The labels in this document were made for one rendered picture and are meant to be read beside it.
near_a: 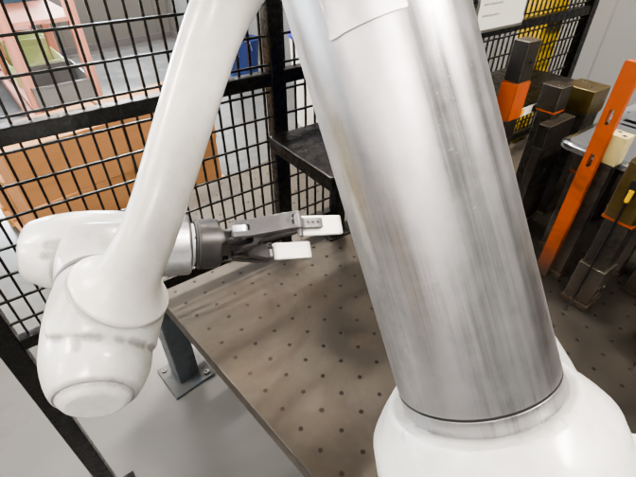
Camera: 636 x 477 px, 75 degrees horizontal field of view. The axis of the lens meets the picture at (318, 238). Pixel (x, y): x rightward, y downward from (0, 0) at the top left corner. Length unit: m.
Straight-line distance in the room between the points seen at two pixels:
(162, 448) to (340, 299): 0.90
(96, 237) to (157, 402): 1.21
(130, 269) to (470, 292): 0.32
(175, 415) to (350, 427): 0.99
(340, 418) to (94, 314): 0.49
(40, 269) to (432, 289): 0.49
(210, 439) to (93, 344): 1.18
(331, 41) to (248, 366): 0.72
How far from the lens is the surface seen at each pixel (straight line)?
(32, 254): 0.61
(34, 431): 1.85
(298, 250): 0.75
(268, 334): 0.91
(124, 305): 0.45
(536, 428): 0.27
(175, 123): 0.44
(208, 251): 0.61
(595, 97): 1.28
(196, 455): 1.59
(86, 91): 3.76
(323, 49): 0.23
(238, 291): 1.01
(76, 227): 0.60
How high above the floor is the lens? 1.41
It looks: 38 degrees down
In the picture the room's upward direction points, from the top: straight up
